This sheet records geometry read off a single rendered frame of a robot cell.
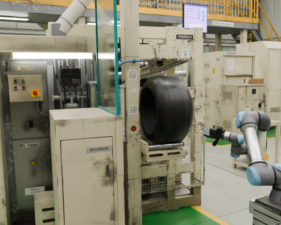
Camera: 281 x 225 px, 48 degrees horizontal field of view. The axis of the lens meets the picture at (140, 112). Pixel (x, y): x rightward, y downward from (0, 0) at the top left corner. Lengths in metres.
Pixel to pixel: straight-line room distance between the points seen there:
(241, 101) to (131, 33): 4.82
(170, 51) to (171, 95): 0.62
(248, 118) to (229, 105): 4.93
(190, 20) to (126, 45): 4.07
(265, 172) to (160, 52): 1.50
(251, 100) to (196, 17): 2.20
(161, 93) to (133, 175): 0.75
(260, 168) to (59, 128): 1.21
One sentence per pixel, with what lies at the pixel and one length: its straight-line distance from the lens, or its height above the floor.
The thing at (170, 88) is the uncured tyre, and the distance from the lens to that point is 2.57.
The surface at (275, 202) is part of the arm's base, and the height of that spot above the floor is 0.73.
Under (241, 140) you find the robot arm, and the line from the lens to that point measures 2.52.
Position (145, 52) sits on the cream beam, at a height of 1.70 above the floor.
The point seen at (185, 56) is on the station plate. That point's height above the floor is 1.68.
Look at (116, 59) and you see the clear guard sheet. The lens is 1.87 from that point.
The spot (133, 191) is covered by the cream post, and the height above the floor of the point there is 0.51.
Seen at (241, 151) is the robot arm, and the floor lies 0.90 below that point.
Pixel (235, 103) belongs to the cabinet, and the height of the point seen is 0.84.
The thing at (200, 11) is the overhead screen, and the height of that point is 2.74.
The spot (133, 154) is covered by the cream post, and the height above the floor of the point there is 0.84.
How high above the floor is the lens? 1.52
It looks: 7 degrees down
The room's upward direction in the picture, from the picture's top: 1 degrees counter-clockwise
